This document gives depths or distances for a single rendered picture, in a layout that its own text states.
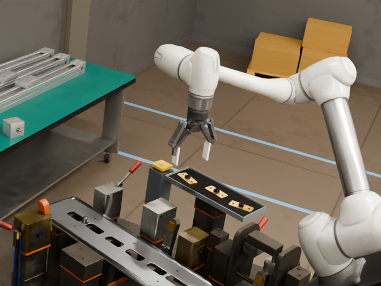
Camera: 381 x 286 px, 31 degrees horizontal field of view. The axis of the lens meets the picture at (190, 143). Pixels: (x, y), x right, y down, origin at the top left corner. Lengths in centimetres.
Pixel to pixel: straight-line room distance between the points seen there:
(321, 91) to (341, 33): 510
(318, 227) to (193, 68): 76
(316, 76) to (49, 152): 259
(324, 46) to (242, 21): 122
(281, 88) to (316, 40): 511
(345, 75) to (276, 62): 486
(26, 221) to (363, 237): 117
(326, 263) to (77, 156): 257
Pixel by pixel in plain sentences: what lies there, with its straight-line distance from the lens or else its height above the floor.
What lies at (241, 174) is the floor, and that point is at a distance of 537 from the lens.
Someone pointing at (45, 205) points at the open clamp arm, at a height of 110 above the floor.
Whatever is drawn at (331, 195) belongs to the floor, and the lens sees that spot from 537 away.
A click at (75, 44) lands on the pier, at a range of 587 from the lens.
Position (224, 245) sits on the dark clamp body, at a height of 108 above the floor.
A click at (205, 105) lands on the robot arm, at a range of 239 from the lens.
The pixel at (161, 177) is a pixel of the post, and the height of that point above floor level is 113.
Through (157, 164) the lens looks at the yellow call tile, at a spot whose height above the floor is 116.
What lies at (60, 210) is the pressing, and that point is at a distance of 258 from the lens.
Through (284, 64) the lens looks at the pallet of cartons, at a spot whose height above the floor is 25.
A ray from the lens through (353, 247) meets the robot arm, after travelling 257.
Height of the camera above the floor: 230
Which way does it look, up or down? 24 degrees down
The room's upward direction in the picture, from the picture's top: 9 degrees clockwise
